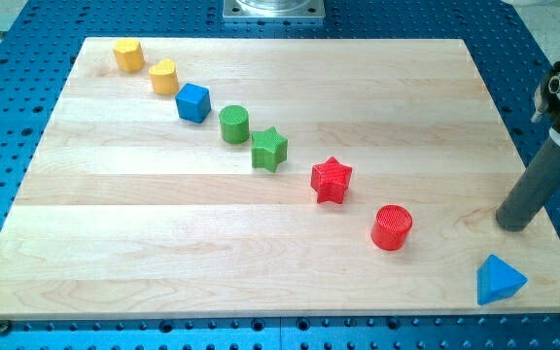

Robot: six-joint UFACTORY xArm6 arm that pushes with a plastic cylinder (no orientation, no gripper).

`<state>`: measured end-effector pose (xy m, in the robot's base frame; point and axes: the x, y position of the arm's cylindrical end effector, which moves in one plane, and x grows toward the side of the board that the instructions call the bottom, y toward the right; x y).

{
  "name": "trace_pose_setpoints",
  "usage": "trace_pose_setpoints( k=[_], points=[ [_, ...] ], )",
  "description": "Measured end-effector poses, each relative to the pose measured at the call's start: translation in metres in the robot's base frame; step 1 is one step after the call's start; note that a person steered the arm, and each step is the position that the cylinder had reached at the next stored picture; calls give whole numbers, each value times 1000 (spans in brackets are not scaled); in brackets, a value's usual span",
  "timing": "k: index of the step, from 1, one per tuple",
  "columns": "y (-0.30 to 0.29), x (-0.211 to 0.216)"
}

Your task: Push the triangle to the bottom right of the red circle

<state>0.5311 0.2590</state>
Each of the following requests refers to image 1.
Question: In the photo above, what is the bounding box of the light wooden board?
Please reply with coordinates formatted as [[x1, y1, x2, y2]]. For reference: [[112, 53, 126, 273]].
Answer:
[[0, 37, 560, 320]]

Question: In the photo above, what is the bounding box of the green star block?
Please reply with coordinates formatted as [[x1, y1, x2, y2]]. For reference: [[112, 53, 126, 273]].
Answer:
[[251, 126, 288, 172]]

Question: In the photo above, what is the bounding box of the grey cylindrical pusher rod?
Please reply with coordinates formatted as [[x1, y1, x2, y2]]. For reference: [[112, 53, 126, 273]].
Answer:
[[495, 136, 560, 232]]

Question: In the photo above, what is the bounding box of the yellow pentagon block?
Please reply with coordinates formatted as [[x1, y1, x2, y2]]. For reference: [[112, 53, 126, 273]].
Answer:
[[113, 38, 145, 73]]

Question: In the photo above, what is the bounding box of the yellow heart block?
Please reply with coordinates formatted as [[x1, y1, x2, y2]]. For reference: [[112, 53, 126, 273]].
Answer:
[[149, 58, 180, 95]]

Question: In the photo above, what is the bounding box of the blue cube block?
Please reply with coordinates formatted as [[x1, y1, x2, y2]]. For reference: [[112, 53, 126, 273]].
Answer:
[[175, 83, 211, 123]]

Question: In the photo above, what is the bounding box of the blue triangle block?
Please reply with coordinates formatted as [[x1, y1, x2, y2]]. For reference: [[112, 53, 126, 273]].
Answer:
[[476, 255, 528, 305]]

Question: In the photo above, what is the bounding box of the red star block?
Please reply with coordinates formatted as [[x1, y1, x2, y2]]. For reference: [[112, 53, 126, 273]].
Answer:
[[310, 157, 353, 204]]

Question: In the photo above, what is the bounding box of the red cylinder block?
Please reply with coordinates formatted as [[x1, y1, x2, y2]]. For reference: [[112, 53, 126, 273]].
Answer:
[[370, 204, 413, 251]]

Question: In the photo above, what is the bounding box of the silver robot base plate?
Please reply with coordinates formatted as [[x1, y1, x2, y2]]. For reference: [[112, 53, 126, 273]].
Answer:
[[223, 0, 326, 21]]

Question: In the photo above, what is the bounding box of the green cylinder block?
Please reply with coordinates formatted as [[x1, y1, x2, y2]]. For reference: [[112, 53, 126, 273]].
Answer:
[[219, 105, 250, 144]]

